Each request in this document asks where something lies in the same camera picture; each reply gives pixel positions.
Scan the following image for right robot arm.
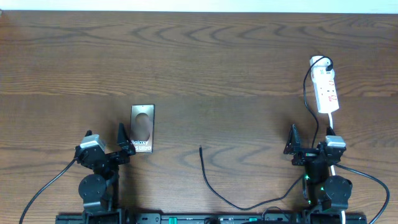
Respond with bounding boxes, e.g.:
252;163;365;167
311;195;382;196
284;124;353;223

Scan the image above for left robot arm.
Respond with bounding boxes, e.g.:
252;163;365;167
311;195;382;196
74;123;136;223

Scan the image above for rose gold Galaxy smartphone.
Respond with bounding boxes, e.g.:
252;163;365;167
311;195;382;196
130;104;155;153

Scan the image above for black charging cable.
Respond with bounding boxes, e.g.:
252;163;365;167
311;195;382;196
198;55;334;212

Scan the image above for white power strip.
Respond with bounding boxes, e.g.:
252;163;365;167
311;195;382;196
310;55;339;114

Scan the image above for white power strip cord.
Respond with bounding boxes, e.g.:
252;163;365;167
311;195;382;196
328;112;347;224

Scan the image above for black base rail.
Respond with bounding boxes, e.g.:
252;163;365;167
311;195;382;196
55;212;368;224

